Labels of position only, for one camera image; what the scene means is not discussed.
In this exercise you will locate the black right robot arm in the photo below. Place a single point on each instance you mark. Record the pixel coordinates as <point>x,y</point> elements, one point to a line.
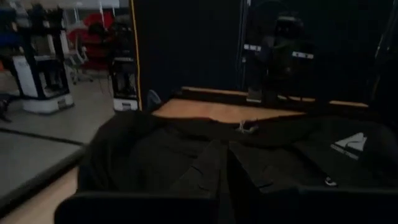
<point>280,56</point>

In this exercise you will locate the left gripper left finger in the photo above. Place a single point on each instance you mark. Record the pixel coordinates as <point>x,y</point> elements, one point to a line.
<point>202,174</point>

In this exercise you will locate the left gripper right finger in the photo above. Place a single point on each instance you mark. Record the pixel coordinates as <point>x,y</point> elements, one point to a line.
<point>258,174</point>

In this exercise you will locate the black partition yellow edge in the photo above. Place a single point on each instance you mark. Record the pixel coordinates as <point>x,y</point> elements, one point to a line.
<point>192,46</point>

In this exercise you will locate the black backpack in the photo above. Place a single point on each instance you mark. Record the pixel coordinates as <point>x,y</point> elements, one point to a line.
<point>155,155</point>

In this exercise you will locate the grey office chair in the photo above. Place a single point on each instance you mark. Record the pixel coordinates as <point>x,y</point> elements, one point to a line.
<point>77,59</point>

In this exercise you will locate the red chair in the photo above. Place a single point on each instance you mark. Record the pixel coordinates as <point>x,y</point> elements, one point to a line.
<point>93,43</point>

